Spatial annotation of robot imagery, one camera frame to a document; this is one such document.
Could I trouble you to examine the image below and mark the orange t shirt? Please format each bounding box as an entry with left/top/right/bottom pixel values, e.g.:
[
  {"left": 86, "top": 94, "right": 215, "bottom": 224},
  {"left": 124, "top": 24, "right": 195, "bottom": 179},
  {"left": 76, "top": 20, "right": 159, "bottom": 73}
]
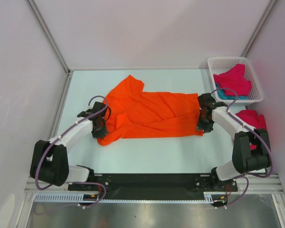
[{"left": 97, "top": 76, "right": 204, "bottom": 146}]

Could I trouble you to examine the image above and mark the white plastic basket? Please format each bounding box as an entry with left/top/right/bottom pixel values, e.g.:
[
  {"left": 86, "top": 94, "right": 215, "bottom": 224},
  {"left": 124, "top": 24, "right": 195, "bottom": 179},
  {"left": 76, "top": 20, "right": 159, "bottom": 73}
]
[{"left": 208, "top": 57, "right": 264, "bottom": 105}]

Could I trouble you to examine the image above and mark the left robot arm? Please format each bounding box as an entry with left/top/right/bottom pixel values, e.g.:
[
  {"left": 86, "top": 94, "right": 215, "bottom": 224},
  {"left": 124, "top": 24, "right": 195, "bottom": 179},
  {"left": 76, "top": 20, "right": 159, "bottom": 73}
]
[{"left": 30, "top": 102, "right": 111, "bottom": 190}]

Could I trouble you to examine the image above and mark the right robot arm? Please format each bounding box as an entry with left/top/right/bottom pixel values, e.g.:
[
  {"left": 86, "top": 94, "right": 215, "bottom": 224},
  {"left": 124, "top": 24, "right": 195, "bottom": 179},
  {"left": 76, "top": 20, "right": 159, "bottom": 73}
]
[{"left": 197, "top": 93, "right": 273, "bottom": 190}]

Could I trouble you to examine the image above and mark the teal t shirt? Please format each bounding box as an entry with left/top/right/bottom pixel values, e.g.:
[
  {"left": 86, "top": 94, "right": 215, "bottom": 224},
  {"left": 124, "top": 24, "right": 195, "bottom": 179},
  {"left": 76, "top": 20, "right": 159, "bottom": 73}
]
[{"left": 215, "top": 83, "right": 252, "bottom": 100}]

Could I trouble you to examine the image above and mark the pink t shirt in basket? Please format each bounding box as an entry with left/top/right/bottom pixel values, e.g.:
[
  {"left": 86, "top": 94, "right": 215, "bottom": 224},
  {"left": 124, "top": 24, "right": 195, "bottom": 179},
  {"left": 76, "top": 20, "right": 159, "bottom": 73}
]
[{"left": 213, "top": 64, "right": 252, "bottom": 93}]

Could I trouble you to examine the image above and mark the folded pink t shirt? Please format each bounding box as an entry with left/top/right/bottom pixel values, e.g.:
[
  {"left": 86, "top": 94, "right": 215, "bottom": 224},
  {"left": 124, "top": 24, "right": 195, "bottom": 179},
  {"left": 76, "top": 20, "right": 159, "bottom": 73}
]
[{"left": 235, "top": 109, "right": 268, "bottom": 150}]

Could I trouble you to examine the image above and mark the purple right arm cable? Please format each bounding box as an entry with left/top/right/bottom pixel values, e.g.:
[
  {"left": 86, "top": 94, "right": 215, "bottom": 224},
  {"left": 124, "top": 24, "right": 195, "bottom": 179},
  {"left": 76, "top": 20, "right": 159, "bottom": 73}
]
[{"left": 210, "top": 87, "right": 274, "bottom": 179}]

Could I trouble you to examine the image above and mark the white slotted cable duct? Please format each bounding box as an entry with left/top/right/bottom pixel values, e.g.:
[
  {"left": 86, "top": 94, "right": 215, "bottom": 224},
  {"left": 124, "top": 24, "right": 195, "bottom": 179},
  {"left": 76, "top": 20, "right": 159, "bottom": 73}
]
[{"left": 34, "top": 192, "right": 228, "bottom": 204}]

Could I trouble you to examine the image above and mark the aluminium front rail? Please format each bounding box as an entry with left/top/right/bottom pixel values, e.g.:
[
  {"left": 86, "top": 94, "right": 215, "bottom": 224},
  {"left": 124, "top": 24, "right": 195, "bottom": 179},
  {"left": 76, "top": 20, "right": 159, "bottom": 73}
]
[{"left": 24, "top": 174, "right": 284, "bottom": 194}]

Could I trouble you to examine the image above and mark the right aluminium corner post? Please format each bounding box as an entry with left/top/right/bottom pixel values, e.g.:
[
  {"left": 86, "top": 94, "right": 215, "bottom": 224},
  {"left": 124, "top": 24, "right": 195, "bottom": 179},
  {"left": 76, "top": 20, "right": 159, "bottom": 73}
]
[{"left": 241, "top": 0, "right": 279, "bottom": 57}]

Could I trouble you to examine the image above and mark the aluminium corner post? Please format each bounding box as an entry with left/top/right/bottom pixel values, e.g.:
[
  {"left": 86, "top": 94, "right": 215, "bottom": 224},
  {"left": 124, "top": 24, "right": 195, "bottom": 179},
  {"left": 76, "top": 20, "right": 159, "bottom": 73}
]
[
  {"left": 241, "top": 0, "right": 279, "bottom": 57},
  {"left": 25, "top": 0, "right": 70, "bottom": 75}
]

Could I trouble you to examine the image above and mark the left aluminium corner post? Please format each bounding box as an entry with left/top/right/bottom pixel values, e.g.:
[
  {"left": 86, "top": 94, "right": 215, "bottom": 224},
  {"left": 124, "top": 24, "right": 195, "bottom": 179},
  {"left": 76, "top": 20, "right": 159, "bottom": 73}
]
[{"left": 25, "top": 0, "right": 70, "bottom": 75}]

